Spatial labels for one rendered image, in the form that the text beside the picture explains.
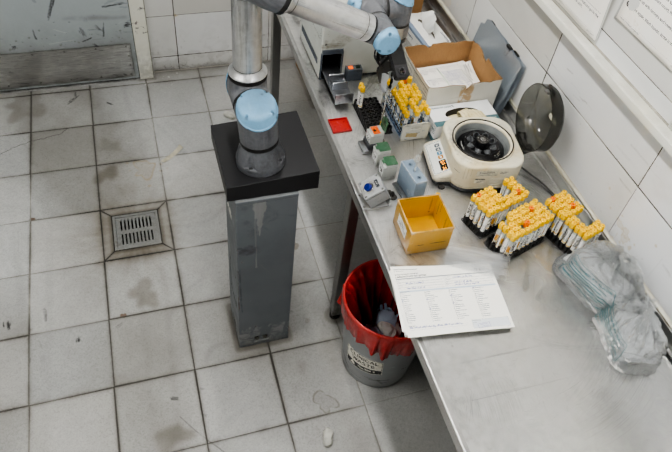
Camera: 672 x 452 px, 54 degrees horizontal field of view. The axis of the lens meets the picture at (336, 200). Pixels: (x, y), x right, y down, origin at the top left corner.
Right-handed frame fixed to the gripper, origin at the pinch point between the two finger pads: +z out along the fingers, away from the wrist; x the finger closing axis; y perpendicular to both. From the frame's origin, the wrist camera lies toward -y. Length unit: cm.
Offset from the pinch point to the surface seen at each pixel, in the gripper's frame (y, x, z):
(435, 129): -7.9, -16.4, 12.7
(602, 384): -102, -24, 18
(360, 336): -48, 17, 67
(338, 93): 18.4, 9.5, 14.2
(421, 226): -42.9, 2.1, 17.5
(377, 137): -8.2, 4.6, 12.1
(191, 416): -44, 77, 105
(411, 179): -31.0, 2.2, 9.2
